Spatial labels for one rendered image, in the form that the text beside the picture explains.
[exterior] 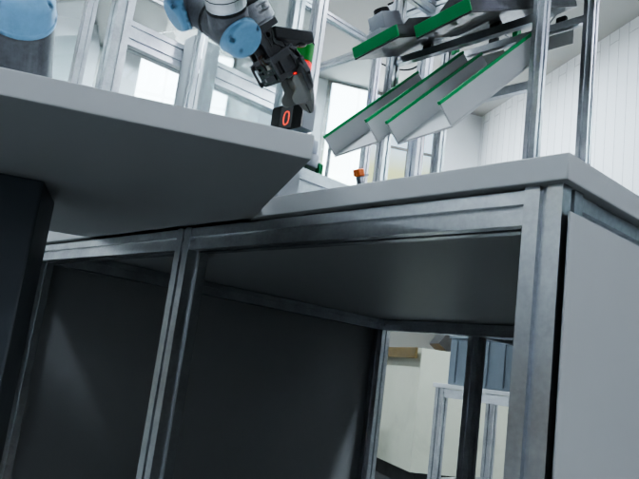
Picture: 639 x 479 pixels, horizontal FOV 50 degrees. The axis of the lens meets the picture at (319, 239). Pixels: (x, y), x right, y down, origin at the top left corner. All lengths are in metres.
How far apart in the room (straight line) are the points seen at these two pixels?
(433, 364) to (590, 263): 3.47
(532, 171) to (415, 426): 3.50
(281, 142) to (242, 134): 0.04
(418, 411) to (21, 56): 3.46
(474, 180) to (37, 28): 0.65
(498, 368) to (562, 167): 2.53
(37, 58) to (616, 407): 0.90
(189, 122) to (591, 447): 0.54
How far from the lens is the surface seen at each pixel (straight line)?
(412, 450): 4.21
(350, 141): 1.28
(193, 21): 1.38
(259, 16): 1.44
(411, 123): 1.18
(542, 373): 0.74
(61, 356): 1.99
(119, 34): 2.53
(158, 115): 0.75
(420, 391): 4.20
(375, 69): 2.97
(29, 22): 1.09
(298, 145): 0.76
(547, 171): 0.77
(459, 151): 9.39
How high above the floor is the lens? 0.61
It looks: 11 degrees up
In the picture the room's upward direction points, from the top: 7 degrees clockwise
